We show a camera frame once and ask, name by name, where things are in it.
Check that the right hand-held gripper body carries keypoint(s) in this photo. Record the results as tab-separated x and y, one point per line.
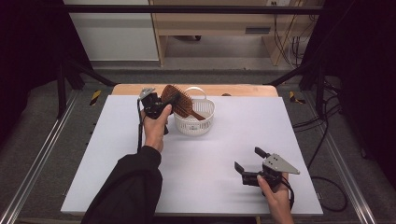
275	169

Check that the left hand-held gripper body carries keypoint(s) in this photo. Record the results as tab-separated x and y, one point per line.
152	104

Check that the brown wooden hairbrush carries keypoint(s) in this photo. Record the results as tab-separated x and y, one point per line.
182	102

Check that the white plastic basket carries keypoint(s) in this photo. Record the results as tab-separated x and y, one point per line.
194	124

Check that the person's right hand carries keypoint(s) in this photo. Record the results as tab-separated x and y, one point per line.
275	196

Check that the person's left hand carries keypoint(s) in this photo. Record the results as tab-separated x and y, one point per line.
154	130

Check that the wooden table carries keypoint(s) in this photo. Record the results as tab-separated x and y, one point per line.
130	89

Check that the white board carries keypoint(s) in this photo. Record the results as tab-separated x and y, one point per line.
211	174

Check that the yellow black tape marker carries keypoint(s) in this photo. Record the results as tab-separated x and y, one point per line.
95	97
293	97

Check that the white cabinet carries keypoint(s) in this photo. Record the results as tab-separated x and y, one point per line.
118	37

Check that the light wooden desk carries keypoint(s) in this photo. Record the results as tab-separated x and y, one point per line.
211	23

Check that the dark curtain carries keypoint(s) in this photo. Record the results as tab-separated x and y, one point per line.
28	46
364	62

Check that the aluminium rail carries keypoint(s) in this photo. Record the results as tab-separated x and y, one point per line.
37	155
345	174

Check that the black frame stand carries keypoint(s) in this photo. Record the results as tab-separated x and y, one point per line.
320	90
62	90

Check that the black horizontal frame bar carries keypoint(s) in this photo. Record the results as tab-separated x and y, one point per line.
186	9

